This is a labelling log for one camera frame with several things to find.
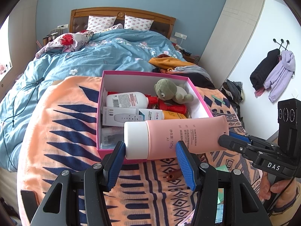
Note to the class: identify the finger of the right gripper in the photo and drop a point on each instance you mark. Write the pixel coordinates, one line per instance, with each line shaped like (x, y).
(250, 147)

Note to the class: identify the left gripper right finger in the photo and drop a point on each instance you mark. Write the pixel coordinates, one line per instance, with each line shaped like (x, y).
(188, 166)

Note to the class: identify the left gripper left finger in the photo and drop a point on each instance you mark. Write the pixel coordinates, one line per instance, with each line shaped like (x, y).
(113, 166)

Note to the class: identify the pink tube white cap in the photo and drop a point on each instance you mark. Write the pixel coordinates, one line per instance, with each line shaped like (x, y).
(157, 139)

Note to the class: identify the white product carton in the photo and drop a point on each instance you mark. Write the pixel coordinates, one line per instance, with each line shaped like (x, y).
(116, 116)

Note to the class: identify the green box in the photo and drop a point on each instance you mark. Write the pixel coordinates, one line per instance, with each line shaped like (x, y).
(219, 213)

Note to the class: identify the person's right hand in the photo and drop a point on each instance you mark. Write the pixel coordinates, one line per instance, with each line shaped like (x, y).
(288, 194)

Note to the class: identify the brown wooden back scratcher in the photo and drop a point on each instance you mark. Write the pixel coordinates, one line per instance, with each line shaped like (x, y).
(173, 175)

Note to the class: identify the orange sunscreen tube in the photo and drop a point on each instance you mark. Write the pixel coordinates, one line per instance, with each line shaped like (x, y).
(172, 115)

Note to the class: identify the orange navy patterned blanket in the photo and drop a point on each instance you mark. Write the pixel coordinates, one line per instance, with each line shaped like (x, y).
(62, 135)

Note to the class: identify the red plastic toy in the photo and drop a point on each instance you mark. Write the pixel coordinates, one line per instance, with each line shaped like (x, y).
(174, 108)

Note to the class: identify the black hanging jacket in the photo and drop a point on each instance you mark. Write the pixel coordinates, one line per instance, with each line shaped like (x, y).
(262, 71)

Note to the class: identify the pink storage box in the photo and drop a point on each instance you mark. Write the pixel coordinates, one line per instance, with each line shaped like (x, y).
(115, 82)

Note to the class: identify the white lotion bottle red cap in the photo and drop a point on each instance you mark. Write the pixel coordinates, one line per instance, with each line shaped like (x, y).
(127, 100)

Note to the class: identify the lilac hanging jacket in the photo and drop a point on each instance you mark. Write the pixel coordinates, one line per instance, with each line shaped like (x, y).
(280, 76)

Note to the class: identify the green plush turtle toy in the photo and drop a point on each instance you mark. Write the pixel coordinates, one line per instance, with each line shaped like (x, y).
(167, 90)

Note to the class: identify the yellow garment on bed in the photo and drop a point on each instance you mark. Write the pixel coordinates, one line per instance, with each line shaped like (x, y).
(166, 62)

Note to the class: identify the light blue duvet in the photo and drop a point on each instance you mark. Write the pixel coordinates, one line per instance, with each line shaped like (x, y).
(118, 49)

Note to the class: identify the floral white red blanket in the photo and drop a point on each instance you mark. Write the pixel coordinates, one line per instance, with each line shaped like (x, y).
(67, 42)

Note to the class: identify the wooden headboard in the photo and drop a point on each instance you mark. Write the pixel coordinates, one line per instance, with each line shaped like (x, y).
(162, 24)

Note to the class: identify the left patterned pillow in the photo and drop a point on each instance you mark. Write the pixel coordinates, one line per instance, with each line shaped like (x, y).
(98, 23)

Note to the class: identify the patterned pillow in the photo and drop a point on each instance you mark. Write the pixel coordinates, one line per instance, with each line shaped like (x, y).
(135, 23)
(98, 23)

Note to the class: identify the right patterned pillow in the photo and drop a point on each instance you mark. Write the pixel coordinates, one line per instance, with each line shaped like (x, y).
(135, 23)

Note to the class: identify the dark clothes pile by wall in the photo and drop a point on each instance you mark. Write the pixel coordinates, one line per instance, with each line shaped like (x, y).
(233, 91)

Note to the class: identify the wall coat hook rack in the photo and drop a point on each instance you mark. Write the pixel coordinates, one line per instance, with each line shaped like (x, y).
(281, 43)

